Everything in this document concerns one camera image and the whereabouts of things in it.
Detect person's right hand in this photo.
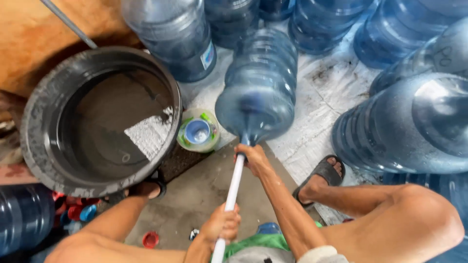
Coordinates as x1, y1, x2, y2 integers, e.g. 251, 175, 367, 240
233, 143, 273, 179

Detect person's left hand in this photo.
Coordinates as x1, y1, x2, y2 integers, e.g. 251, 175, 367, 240
199, 203, 242, 253

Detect white plastic pipe handle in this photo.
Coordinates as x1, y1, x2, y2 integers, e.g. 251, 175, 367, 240
211, 153, 246, 263

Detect green shorts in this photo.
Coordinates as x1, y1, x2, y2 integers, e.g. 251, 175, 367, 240
210, 221, 324, 262

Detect blue bottle cap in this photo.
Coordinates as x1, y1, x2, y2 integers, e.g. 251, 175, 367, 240
256, 222, 283, 235

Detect white jar with blue lid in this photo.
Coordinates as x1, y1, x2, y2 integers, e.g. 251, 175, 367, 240
176, 108, 221, 153

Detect brown floor mat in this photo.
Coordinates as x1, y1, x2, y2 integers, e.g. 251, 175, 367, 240
157, 141, 213, 184

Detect ribbed blue water bottle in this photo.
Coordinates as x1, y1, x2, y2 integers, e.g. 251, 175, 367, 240
214, 27, 298, 147

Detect black left sandal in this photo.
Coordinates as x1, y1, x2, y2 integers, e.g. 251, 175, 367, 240
106, 179, 167, 205

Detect black sandal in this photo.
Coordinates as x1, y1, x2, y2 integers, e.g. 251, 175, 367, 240
292, 155, 346, 209
106, 179, 167, 205

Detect red bottle cap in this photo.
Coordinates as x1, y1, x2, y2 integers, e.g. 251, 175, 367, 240
142, 231, 160, 250

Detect black right sandal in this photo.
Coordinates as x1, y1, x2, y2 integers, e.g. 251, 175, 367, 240
292, 155, 346, 209

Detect person's left leg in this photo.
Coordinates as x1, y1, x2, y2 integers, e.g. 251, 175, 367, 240
44, 182, 191, 263

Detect person's leg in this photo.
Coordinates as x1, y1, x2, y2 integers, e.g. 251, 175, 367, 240
44, 182, 191, 263
298, 157, 466, 263

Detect pile of red and blue caps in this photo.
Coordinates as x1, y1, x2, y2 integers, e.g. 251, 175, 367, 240
51, 191, 101, 234

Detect person's right leg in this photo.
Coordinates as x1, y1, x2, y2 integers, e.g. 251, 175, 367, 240
298, 157, 466, 263

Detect cluster of blue water jugs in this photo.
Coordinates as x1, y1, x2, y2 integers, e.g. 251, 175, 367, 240
121, 0, 468, 263

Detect black round water basin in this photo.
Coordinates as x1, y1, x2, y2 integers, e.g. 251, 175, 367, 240
20, 46, 183, 198

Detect dark blue water jug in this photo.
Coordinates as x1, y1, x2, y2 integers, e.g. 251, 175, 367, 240
0, 184, 55, 256

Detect grey metal rod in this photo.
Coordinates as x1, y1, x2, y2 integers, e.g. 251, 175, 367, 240
39, 0, 98, 50

